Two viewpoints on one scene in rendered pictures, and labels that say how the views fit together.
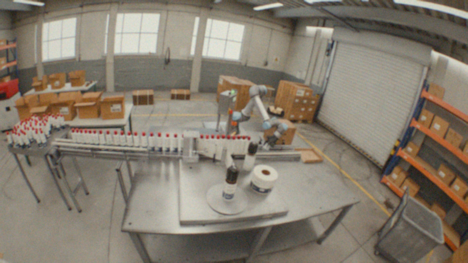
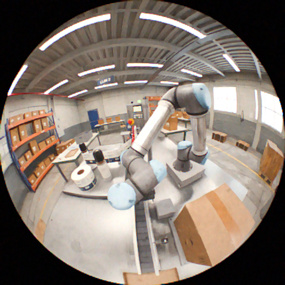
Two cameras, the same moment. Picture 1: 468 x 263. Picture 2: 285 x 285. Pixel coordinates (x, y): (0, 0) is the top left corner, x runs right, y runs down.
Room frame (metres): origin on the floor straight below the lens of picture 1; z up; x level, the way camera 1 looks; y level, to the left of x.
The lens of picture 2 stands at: (1.81, -0.60, 1.42)
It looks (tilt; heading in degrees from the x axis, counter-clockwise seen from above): 23 degrees down; 105
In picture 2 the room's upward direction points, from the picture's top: 6 degrees counter-clockwise
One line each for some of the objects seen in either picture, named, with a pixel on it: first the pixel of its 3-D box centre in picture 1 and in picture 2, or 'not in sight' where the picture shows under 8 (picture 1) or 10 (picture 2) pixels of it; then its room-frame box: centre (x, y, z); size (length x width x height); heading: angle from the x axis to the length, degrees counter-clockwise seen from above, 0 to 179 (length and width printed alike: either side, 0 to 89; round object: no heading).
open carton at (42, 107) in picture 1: (43, 108); not in sight; (1.48, 2.97, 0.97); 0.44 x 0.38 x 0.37; 30
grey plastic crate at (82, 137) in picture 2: not in sight; (84, 136); (-0.46, 1.06, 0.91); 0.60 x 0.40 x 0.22; 119
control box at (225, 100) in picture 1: (227, 103); (138, 114); (1.62, 0.11, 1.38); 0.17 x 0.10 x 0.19; 163
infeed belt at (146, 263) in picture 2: (231, 155); (137, 171); (1.57, -0.02, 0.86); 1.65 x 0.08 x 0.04; 108
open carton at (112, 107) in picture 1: (113, 103); (170, 122); (2.08, 1.81, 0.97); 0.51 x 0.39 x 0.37; 31
